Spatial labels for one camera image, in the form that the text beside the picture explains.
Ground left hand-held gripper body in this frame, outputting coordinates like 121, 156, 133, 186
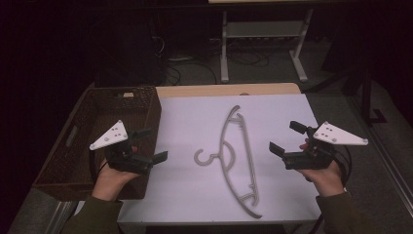
89, 119, 154, 176

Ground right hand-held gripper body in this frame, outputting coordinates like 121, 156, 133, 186
282, 121, 369, 171

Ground brown wicker basket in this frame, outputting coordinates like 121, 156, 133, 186
32, 85, 163, 202

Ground grey plastic clothes hanger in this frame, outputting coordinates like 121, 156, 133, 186
194, 104, 263, 219

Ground person's left hand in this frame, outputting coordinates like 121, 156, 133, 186
92, 146, 141, 203

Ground person's right hand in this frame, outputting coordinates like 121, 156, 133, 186
298, 138, 346, 198

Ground white sheet on table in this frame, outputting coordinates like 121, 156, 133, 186
117, 93, 322, 225

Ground black metal stand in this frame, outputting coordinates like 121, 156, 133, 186
305, 64, 388, 125

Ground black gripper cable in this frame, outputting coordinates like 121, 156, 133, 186
88, 147, 110, 184
330, 144, 353, 188

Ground black floor cables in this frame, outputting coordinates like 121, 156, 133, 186
152, 35, 271, 86

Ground white metal desk frame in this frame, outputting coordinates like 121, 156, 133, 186
219, 8, 315, 84

